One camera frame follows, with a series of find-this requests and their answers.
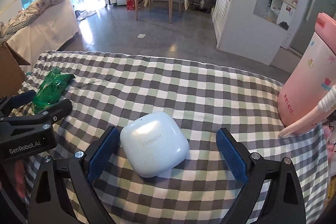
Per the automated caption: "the checkered tablecloth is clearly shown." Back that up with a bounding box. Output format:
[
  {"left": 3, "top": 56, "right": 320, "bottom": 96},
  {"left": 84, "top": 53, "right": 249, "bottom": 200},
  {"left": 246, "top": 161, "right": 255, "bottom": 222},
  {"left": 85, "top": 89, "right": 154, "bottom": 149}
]
[{"left": 21, "top": 51, "right": 328, "bottom": 223}]

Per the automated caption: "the patterned quilt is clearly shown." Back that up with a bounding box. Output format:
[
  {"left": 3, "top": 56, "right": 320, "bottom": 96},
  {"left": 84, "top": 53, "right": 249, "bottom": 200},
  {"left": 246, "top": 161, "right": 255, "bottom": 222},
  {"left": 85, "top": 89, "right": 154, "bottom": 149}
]
[{"left": 1, "top": 0, "right": 65, "bottom": 43}]

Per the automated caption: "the white louvered wardrobe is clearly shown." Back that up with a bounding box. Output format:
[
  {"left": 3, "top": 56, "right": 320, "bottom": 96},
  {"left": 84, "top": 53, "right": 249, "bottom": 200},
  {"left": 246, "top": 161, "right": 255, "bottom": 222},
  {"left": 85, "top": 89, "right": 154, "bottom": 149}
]
[{"left": 211, "top": 0, "right": 289, "bottom": 66}]

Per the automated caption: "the red gift bag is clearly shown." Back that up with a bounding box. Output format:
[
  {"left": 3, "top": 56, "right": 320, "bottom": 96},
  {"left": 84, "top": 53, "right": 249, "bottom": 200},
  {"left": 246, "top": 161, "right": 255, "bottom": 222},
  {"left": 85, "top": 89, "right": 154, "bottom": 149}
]
[{"left": 126, "top": 0, "right": 135, "bottom": 10}]

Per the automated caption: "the person's left hand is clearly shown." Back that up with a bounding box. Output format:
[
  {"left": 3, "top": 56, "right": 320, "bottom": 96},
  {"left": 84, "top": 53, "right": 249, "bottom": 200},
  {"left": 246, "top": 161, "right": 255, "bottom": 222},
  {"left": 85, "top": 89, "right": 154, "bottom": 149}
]
[{"left": 3, "top": 160, "right": 26, "bottom": 199}]

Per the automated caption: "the bed with white sheet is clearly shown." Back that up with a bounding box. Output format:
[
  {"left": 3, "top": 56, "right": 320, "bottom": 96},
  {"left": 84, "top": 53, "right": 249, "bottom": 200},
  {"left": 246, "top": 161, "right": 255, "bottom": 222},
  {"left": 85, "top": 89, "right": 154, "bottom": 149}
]
[{"left": 5, "top": 0, "right": 80, "bottom": 73}]

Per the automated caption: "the green snack packet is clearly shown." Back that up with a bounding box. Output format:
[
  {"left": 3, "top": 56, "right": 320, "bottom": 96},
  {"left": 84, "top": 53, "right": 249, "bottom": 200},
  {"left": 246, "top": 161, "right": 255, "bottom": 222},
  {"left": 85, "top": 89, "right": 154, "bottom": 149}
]
[{"left": 33, "top": 68, "right": 75, "bottom": 114}]

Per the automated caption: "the pink water bottle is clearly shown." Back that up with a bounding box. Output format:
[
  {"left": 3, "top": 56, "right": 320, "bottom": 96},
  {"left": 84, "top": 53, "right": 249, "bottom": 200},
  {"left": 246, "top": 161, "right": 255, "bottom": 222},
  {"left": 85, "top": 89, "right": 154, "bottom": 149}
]
[{"left": 277, "top": 13, "right": 335, "bottom": 137}]

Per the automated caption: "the brown cardboard box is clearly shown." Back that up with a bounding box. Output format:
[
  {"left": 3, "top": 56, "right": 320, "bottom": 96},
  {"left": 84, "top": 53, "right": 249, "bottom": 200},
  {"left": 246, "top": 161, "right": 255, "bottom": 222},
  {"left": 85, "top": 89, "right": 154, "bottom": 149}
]
[{"left": 0, "top": 43, "right": 30, "bottom": 98}]

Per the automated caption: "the white earbuds case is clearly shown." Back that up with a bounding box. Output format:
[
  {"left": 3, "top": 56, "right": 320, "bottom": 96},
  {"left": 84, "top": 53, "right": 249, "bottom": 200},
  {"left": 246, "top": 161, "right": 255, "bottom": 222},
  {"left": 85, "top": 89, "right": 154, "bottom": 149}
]
[{"left": 120, "top": 112, "right": 190, "bottom": 178}]

